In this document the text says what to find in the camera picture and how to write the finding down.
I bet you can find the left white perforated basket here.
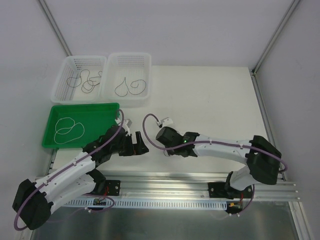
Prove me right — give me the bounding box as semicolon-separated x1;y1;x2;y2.
50;55;107;105

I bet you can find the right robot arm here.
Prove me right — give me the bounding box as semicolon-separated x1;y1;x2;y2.
156;126;282;200

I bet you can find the aluminium mounting rail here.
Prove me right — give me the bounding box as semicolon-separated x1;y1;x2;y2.
98;159;301;202

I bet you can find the white slotted cable duct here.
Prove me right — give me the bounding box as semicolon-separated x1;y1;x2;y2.
65;197;227;211

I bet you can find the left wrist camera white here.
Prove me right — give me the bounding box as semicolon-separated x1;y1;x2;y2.
115;118;132;135

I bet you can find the right white perforated basket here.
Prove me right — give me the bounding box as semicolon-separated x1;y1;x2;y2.
99;52;153;108

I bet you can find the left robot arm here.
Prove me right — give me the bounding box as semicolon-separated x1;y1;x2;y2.
12;125;149;231

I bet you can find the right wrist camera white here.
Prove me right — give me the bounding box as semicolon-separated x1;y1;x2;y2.
156;117;175;128

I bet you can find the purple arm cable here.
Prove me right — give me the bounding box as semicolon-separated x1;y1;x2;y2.
142;113;288;173
13;108;125;231

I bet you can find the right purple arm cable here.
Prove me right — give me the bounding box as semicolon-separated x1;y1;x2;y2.
142;113;288;173

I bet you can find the white perforated basket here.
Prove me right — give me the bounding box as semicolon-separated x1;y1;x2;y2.
99;52;153;108
50;55;107;105

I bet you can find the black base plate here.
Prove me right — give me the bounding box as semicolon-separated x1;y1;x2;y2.
207;182;237;200
84;179;121;197

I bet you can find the green plastic tray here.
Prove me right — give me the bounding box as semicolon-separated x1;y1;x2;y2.
42;103;120;149

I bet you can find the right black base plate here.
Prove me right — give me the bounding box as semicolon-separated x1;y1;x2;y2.
207;182;237;200

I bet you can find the dark wavy cable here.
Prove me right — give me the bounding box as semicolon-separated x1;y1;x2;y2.
66;69;104;88

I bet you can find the dark spiral cable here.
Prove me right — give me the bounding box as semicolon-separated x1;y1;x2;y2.
128;79;147;96

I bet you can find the right aluminium frame post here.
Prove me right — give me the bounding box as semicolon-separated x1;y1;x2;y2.
250;0;302;181

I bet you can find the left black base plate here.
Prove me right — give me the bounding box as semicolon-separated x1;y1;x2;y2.
84;179;121;197

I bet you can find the white cable in tray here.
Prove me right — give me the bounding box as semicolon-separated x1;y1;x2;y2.
53;117;85;145

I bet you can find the aluminium frame post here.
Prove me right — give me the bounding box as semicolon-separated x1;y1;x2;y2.
37;0;73;57
250;0;302;181

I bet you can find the dark teardrop loop cable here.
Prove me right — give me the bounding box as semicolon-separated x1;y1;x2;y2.
114;77;129;97

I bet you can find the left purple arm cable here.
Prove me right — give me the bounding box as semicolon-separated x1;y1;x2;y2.
13;108;125;231

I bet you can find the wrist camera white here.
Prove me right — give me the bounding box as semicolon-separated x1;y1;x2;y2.
156;117;175;128
115;118;132;135

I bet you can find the left aluminium frame post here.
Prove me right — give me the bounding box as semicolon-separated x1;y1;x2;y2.
37;0;73;57

